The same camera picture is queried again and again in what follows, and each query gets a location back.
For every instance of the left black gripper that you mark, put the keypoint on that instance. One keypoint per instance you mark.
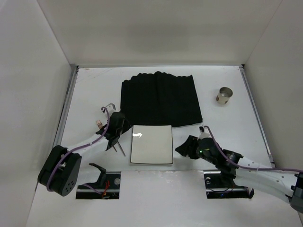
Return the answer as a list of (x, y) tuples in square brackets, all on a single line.
[(113, 138)]

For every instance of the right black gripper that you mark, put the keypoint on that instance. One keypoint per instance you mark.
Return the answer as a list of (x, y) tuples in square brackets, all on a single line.
[(189, 146)]

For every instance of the copper fork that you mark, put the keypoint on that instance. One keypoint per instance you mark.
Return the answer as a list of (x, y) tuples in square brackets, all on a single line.
[(99, 124)]

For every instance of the silver knife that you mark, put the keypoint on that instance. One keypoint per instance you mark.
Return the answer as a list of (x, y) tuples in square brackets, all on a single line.
[(121, 149)]

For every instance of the white square plate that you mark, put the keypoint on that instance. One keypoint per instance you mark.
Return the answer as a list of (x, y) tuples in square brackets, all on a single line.
[(152, 145)]

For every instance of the black cloth placemat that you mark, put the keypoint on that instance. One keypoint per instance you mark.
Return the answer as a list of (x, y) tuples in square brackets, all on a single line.
[(160, 99)]

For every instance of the metal cup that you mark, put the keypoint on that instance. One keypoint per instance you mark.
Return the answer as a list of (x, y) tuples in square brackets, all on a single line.
[(224, 95)]

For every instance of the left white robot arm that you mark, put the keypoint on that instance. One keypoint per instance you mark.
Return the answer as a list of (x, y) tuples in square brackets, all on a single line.
[(62, 171)]

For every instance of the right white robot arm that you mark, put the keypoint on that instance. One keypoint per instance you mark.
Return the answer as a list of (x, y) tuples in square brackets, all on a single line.
[(286, 185)]

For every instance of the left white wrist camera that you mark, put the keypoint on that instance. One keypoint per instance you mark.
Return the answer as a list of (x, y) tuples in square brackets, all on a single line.
[(110, 108)]

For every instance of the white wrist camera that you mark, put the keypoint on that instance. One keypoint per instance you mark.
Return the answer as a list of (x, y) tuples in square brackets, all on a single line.
[(203, 133), (110, 108)]

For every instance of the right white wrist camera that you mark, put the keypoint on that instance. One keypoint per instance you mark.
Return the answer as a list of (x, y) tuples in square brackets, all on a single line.
[(203, 133)]

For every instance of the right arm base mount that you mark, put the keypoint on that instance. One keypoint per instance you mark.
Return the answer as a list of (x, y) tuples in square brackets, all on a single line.
[(219, 186)]

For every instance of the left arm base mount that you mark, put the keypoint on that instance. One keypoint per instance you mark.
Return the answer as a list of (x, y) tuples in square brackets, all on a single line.
[(96, 183)]

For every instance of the left aluminium frame rail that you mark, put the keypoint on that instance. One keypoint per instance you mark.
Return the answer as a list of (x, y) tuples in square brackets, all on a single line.
[(66, 106)]

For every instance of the aluminium frame rail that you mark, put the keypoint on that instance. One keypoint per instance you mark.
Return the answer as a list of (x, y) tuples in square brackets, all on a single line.
[(66, 106), (242, 70)]

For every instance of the right aluminium frame rail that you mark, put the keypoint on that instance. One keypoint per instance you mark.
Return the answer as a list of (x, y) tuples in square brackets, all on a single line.
[(242, 70)]

